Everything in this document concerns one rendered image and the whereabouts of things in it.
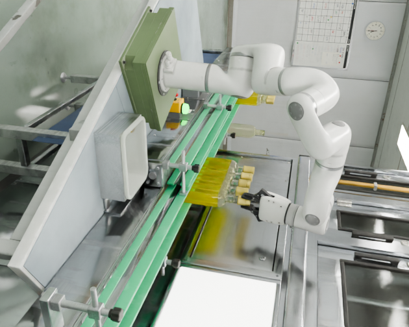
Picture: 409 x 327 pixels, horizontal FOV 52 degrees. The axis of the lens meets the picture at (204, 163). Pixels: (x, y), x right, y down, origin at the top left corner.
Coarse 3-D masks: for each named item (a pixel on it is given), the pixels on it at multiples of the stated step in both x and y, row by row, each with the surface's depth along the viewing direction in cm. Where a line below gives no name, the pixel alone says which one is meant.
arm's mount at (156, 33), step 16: (144, 16) 143; (160, 16) 143; (144, 32) 138; (160, 32) 137; (176, 32) 151; (128, 48) 133; (144, 48) 133; (160, 48) 138; (176, 48) 154; (128, 64) 131; (144, 64) 128; (160, 64) 139; (128, 80) 135; (144, 80) 134; (144, 96) 139; (160, 96) 145; (144, 112) 146; (160, 112) 148; (160, 128) 150
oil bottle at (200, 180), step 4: (200, 176) 160; (196, 180) 157; (200, 180) 157; (204, 180) 157; (208, 180) 157; (212, 180) 157; (216, 180) 157; (220, 180) 157; (224, 180) 157; (200, 184) 156; (204, 184) 155; (208, 184) 155; (212, 184) 155; (216, 184) 155; (220, 184) 155; (224, 184) 155; (228, 184) 156; (224, 188) 154; (228, 188) 155; (228, 192) 155
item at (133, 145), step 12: (144, 120) 132; (132, 132) 134; (144, 132) 134; (132, 144) 136; (144, 144) 136; (132, 156) 138; (144, 156) 138; (132, 168) 140; (144, 168) 140; (132, 180) 136; (144, 180) 139; (132, 192) 131
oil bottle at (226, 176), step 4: (200, 172) 163; (204, 172) 163; (208, 172) 163; (212, 172) 163; (216, 172) 163; (220, 172) 163; (204, 176) 160; (208, 176) 160; (212, 176) 160; (216, 176) 160; (220, 176) 160; (224, 176) 160; (228, 176) 160; (228, 180) 159
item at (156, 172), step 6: (150, 162) 142; (156, 162) 142; (150, 168) 143; (156, 168) 142; (150, 174) 143; (156, 174) 143; (162, 174) 143; (150, 180) 145; (156, 180) 145; (162, 180) 144; (156, 186) 146; (162, 186) 145
